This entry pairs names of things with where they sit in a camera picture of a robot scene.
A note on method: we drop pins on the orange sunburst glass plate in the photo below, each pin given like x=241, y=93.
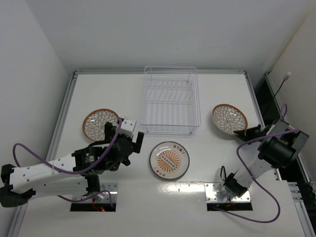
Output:
x=169, y=161

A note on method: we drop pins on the white wire dish rack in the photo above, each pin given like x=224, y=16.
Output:
x=170, y=100

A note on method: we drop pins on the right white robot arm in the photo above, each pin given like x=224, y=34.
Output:
x=279, y=146

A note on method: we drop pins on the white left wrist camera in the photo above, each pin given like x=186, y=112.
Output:
x=127, y=126

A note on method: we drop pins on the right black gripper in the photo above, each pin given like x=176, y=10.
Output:
x=253, y=131

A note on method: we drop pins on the metal base plate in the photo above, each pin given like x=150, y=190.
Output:
x=109, y=194
x=215, y=194

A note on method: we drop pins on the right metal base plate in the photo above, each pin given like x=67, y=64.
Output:
x=215, y=194

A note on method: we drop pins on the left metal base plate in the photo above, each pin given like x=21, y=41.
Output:
x=109, y=194

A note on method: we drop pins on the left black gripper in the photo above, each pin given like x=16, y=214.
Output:
x=123, y=138

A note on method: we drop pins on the floral brown-rim plate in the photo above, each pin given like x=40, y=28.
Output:
x=229, y=119
x=94, y=123

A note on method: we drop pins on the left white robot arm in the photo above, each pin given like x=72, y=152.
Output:
x=73, y=174

